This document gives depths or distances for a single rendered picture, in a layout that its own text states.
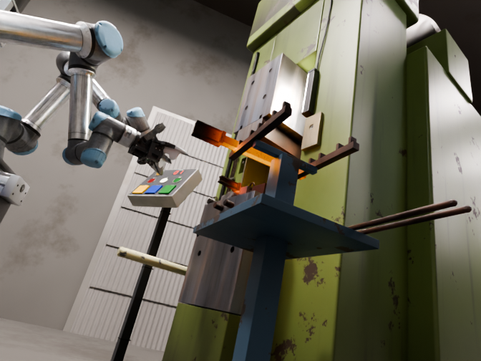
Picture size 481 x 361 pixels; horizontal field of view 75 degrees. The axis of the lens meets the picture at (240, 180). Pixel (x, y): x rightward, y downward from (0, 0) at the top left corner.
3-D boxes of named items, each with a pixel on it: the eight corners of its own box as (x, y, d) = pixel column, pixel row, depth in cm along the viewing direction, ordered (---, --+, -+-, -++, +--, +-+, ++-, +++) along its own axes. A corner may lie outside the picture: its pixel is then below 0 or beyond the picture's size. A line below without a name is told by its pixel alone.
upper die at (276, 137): (259, 132, 149) (263, 117, 153) (234, 145, 165) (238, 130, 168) (316, 170, 170) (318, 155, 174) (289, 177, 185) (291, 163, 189)
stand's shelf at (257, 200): (260, 203, 57) (262, 193, 58) (192, 233, 91) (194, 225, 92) (379, 248, 67) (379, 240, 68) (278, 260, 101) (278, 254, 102)
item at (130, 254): (118, 256, 139) (122, 245, 141) (114, 256, 143) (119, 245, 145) (200, 281, 161) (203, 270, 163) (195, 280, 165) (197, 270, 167)
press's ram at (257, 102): (282, 106, 143) (294, 43, 159) (232, 133, 172) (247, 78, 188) (338, 148, 163) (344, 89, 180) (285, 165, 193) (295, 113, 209)
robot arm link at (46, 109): (-14, 135, 135) (68, 52, 156) (6, 152, 149) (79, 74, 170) (9, 147, 134) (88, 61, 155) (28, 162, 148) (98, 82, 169)
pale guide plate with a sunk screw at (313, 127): (316, 143, 132) (321, 111, 139) (300, 150, 139) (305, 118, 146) (319, 145, 133) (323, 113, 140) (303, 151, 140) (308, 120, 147)
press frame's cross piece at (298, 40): (316, 50, 167) (325, -8, 186) (265, 84, 198) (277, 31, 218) (363, 94, 189) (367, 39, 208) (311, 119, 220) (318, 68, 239)
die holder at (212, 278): (229, 312, 103) (255, 190, 121) (177, 301, 132) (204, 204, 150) (334, 338, 131) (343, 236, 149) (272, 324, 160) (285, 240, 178)
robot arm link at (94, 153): (89, 171, 114) (101, 145, 119) (106, 168, 108) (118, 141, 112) (69, 160, 109) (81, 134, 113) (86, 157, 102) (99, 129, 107)
